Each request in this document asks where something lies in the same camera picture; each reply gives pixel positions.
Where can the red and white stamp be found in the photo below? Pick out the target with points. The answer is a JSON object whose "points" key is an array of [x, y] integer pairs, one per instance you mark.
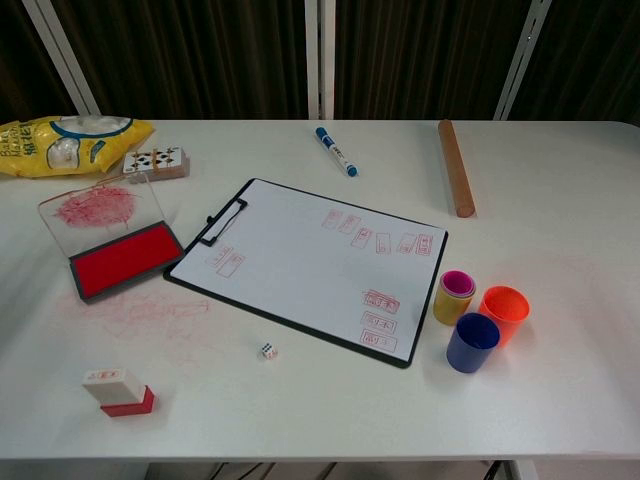
{"points": [[115, 387]]}

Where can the white stamped paper sheet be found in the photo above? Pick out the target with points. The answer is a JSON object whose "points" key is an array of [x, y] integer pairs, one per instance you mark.
{"points": [[310, 270]]}

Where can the blue whiteboard marker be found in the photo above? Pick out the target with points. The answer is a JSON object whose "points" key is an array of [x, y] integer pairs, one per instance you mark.
{"points": [[336, 150]]}

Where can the small white die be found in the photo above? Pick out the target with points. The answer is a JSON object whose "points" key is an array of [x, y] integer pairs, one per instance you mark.
{"points": [[268, 351]]}

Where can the magenta plastic cup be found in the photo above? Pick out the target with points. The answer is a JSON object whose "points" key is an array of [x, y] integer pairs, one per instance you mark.
{"points": [[457, 282]]}

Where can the yellow plastic cup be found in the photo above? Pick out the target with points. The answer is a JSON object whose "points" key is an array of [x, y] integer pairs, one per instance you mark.
{"points": [[447, 310]]}

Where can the black clipboard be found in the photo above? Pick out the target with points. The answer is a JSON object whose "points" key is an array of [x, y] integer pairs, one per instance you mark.
{"points": [[404, 364]]}

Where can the wooden rolling rod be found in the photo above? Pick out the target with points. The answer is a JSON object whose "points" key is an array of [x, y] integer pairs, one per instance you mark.
{"points": [[455, 167]]}

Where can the playing card deck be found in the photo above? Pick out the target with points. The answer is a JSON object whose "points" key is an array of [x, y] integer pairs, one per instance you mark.
{"points": [[155, 161]]}

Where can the blue plastic cup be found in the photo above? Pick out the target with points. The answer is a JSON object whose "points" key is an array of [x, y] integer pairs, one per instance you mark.
{"points": [[467, 355]]}

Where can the red ink pad clear lid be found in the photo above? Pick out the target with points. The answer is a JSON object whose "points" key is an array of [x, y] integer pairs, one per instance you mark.
{"points": [[125, 260]]}

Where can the orange plastic cup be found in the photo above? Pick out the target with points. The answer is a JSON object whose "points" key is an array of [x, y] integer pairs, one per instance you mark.
{"points": [[510, 325]]}

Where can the dark pleated curtain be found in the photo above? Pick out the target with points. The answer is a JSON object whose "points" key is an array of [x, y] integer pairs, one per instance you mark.
{"points": [[200, 50]]}

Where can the yellow marshmallow bag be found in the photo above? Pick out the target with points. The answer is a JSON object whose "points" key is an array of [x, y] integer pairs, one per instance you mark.
{"points": [[75, 145]]}

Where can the white upright frame post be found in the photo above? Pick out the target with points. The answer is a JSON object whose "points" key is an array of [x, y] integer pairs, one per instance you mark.
{"points": [[319, 60]]}

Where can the white slanted frame post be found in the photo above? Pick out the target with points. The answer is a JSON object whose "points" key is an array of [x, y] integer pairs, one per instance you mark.
{"points": [[62, 55], [522, 60]]}

